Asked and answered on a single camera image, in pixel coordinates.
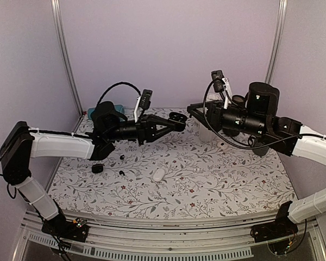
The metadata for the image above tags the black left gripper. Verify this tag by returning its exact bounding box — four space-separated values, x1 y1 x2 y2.
105 114 175 145

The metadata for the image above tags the black earbud case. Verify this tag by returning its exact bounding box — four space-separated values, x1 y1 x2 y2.
91 164 104 173
169 112 187 132

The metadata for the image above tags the small white earbud case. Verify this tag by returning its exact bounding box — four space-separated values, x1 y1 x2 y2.
217 141 228 150

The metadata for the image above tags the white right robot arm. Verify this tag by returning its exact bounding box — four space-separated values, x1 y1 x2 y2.
186 82 326 166

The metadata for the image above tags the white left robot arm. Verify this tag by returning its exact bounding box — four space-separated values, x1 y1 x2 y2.
0 101 187 236

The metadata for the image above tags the white oval charging case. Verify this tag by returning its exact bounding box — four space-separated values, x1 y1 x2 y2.
152 168 166 182

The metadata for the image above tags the white pleated vase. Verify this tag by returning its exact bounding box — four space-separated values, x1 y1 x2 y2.
199 124 215 142

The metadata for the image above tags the black tall tumbler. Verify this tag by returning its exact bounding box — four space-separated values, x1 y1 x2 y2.
232 95 246 107

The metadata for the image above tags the black right camera cable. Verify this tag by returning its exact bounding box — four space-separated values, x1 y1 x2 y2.
202 78 326 149

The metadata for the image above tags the black camera cable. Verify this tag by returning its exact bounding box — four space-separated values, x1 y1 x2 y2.
96 80 142 105
202 78 326 149

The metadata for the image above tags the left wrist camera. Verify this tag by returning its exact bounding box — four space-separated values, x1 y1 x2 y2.
134 89 153 122

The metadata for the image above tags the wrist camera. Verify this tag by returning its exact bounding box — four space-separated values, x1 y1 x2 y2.
134 89 153 122
211 70 225 93

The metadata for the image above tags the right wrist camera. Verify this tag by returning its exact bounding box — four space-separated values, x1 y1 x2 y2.
211 70 225 93

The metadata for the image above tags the black left camera cable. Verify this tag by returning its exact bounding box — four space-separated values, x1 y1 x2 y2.
96 80 142 105

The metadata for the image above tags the aluminium front rail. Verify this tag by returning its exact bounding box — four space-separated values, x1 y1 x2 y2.
13 210 326 261

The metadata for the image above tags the aluminium corner post right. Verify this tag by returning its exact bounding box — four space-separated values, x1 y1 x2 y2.
265 0 288 84

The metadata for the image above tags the aluminium corner post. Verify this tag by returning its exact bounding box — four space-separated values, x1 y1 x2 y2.
265 0 288 84
51 0 83 116

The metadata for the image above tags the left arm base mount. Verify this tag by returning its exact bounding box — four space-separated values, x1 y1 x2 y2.
41 205 90 243

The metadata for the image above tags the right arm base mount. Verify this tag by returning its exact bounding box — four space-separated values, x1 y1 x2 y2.
250 201 298 243

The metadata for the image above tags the aluminium corner post left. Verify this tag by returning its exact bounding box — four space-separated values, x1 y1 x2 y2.
51 0 83 116

